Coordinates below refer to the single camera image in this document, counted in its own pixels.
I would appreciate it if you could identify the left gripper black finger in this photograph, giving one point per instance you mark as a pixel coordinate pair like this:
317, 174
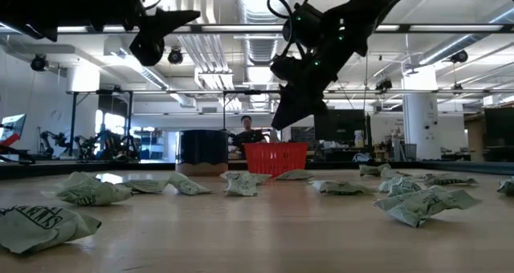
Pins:
154, 28

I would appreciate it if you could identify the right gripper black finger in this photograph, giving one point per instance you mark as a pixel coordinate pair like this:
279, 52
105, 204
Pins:
301, 98
289, 122

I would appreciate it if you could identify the green-white sweetener packet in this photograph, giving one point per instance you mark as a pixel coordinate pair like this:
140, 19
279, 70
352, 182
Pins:
407, 188
425, 206
373, 169
507, 186
341, 187
241, 184
36, 229
295, 175
388, 183
265, 178
186, 184
146, 186
447, 180
90, 192

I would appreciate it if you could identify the black background robot arm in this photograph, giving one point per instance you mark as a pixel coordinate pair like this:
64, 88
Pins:
104, 144
48, 138

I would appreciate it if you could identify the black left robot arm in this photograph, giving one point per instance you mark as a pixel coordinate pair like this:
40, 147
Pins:
24, 4

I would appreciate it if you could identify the black round ceiling fixture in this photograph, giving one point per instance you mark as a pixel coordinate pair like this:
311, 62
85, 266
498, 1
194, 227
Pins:
39, 62
459, 56
175, 56

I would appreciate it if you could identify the red plastic basket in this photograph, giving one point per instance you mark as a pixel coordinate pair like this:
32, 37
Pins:
277, 158

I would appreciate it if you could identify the black overhead rig bar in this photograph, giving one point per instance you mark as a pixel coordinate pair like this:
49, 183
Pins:
192, 28

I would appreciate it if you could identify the person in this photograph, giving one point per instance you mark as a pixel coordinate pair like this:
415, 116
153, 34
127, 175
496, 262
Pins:
250, 137

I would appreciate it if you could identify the black computer monitor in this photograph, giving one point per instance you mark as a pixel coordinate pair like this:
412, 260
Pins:
339, 126

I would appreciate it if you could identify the dark blue mug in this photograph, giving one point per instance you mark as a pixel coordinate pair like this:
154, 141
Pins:
202, 148

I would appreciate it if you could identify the white round column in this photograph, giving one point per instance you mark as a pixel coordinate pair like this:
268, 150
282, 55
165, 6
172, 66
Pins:
421, 116

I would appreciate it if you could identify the grey trash bin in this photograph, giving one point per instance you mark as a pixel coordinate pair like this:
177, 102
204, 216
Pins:
410, 152

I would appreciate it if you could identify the tilted monitor with red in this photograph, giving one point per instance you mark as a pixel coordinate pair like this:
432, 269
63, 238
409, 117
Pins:
12, 128

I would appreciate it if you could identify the large black screen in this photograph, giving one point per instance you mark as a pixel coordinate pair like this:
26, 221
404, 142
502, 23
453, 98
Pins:
500, 132

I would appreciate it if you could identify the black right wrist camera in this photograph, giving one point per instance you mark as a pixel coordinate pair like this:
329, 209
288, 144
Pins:
305, 24

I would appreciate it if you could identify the silver ceiling duct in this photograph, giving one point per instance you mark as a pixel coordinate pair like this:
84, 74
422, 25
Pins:
257, 52

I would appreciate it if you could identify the black background rig frame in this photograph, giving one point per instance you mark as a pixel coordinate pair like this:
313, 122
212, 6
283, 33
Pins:
73, 124

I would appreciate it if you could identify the black aluminium table frame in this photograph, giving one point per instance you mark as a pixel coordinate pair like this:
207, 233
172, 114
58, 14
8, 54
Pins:
80, 168

